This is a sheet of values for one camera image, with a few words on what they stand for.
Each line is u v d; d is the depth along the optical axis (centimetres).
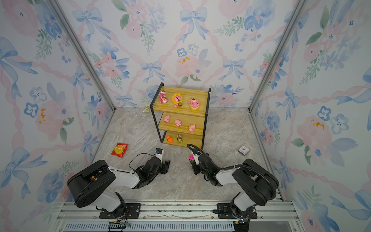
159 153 80
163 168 81
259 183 45
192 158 90
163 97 73
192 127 84
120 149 94
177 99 72
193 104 72
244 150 94
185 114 72
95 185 45
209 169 70
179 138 98
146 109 118
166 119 88
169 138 99
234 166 53
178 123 87
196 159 81
